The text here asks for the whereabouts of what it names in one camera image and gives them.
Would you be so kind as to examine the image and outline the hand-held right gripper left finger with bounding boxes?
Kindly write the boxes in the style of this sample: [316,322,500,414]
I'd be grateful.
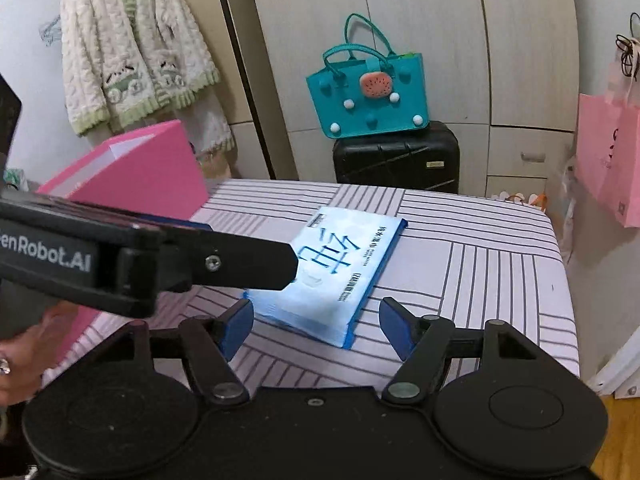
[100,299,255,406]

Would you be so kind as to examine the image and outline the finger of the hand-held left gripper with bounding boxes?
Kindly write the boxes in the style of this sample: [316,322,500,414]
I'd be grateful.
[127,212,216,234]
[160,229,299,294]

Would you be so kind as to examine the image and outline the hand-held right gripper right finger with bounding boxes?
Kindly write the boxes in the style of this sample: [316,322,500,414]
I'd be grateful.
[379,297,551,406]

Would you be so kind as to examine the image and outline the pink cardboard box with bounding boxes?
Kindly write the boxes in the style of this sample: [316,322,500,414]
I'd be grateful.
[35,120,211,366]

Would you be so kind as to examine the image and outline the blue tissue packet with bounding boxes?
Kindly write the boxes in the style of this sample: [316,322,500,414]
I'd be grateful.
[242,206,408,350]

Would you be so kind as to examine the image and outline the person's left hand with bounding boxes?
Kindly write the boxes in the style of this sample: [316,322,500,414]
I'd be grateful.
[0,305,86,407]

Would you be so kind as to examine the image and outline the cream fluffy pants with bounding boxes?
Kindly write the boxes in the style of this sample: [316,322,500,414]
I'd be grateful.
[187,92,236,158]

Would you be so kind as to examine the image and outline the striped tablecloth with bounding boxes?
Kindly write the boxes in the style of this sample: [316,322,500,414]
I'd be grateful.
[95,180,581,391]

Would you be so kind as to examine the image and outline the black suitcase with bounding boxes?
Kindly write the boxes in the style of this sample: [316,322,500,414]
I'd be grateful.
[332,121,461,195]

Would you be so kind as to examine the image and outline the teal felt handbag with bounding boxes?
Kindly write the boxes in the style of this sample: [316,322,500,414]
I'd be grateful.
[306,12,431,141]

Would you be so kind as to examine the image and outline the cream fluffy cardigan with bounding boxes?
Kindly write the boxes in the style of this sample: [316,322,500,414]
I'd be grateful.
[60,0,221,137]

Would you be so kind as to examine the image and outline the clear plastic bag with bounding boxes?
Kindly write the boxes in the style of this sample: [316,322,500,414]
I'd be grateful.
[557,155,581,261]

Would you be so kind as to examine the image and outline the pink tote bag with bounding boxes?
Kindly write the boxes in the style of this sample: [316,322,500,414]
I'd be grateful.
[574,37,640,228]

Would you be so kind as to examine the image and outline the light wood wardrobe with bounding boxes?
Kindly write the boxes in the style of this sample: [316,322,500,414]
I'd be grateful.
[220,0,586,201]

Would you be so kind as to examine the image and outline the blue wire hangers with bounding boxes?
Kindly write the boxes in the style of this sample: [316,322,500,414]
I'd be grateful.
[37,15,63,48]

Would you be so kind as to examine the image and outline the black hair ties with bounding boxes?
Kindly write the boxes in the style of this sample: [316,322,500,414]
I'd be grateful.
[615,35,640,81]

